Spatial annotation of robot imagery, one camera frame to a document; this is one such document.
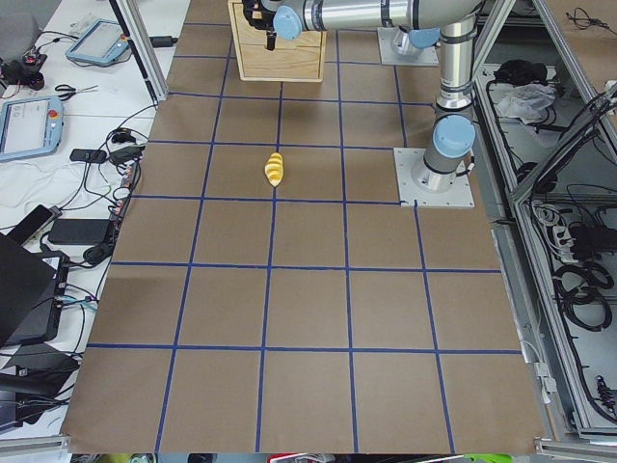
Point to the black power brick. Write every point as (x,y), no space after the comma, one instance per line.
(78,231)

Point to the black handled scissors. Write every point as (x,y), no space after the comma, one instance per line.
(66,92)

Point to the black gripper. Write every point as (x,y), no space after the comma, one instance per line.
(270,40)

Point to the wooden drawer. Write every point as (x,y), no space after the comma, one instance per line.
(293,21)

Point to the toy bread loaf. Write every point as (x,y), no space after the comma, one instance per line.
(274,169)

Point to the black smartphone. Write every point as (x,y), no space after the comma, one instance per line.
(30,224)

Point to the aluminium frame post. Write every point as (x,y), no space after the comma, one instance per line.
(134,29)

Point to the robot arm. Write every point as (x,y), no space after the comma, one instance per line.
(453,134)

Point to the wooden drawer cabinet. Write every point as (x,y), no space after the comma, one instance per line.
(289,62)

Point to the white crumpled cloth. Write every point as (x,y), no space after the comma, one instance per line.
(529,103)

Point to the black laptop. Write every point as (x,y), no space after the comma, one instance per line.
(32,285)

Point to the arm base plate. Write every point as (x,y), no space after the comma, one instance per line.
(414,48)
(419,186)

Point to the blue teach pendant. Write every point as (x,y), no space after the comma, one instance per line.
(101,45)
(31,127)

